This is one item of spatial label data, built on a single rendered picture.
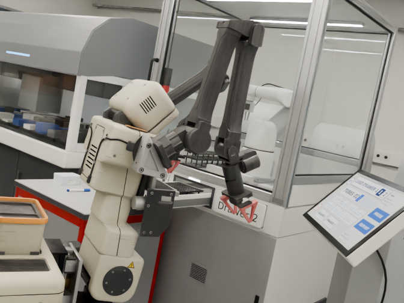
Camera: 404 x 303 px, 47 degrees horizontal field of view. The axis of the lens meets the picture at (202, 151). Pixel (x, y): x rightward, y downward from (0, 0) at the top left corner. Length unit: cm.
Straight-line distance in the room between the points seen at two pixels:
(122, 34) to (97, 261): 179
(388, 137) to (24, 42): 373
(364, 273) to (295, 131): 71
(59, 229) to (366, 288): 140
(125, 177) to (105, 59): 153
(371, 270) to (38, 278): 112
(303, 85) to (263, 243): 76
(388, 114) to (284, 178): 331
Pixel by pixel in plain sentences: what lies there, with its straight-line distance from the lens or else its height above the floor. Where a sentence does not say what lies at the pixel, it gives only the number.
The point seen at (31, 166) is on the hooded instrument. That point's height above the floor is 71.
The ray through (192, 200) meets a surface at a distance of 232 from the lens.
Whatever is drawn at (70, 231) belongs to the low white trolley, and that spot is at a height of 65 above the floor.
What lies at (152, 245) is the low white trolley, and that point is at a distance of 258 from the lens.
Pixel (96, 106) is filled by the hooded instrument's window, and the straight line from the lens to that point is 300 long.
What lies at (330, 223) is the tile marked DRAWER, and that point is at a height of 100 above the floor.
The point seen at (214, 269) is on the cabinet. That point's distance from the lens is 246.
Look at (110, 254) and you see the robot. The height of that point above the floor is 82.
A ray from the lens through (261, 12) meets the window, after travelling 240.
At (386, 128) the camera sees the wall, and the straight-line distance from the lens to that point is 538.
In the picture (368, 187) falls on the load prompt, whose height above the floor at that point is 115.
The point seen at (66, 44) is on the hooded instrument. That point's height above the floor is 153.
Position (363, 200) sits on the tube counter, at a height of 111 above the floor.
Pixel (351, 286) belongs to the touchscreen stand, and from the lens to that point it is 182.
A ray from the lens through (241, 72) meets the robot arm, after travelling 149.
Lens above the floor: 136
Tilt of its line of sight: 6 degrees down
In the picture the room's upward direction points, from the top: 11 degrees clockwise
